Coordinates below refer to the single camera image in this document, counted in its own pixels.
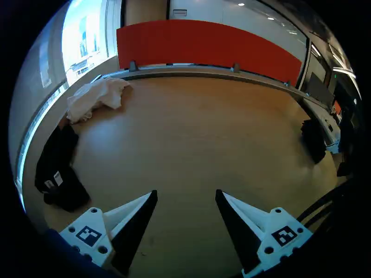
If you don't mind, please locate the black cable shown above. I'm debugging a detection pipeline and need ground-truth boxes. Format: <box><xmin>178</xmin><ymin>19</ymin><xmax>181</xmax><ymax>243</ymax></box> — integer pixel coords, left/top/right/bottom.
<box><xmin>296</xmin><ymin>180</ymin><xmax>353</xmax><ymax>229</ymax></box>

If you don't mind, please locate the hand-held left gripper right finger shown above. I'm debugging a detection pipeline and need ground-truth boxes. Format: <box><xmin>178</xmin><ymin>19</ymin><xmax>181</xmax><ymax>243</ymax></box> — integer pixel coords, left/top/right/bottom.
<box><xmin>215</xmin><ymin>189</ymin><xmax>313</xmax><ymax>278</ymax></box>

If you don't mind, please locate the red desk screen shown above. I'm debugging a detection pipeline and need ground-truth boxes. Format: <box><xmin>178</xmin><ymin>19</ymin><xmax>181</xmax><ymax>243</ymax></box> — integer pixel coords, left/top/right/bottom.
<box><xmin>116</xmin><ymin>19</ymin><xmax>303</xmax><ymax>88</ymax></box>

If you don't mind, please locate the heap of black towels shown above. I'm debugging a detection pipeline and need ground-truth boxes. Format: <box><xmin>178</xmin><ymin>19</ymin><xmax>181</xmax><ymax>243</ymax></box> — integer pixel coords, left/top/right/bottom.
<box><xmin>34</xmin><ymin>124</ymin><xmax>91</xmax><ymax>213</ymax></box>

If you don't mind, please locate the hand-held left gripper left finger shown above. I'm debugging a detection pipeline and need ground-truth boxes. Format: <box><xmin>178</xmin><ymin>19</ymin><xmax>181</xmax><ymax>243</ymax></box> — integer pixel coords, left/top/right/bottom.
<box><xmin>58</xmin><ymin>190</ymin><xmax>158</xmax><ymax>276</ymax></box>

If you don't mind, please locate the stack of black towels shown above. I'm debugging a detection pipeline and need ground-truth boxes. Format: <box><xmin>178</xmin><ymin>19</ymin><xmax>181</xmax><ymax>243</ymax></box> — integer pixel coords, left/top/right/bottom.
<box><xmin>300</xmin><ymin>118</ymin><xmax>327</xmax><ymax>164</ymax></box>

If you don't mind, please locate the heap of white towels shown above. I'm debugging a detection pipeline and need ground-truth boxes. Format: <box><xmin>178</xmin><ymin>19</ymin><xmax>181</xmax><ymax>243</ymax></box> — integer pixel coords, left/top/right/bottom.
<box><xmin>66</xmin><ymin>77</ymin><xmax>131</xmax><ymax>125</ymax></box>

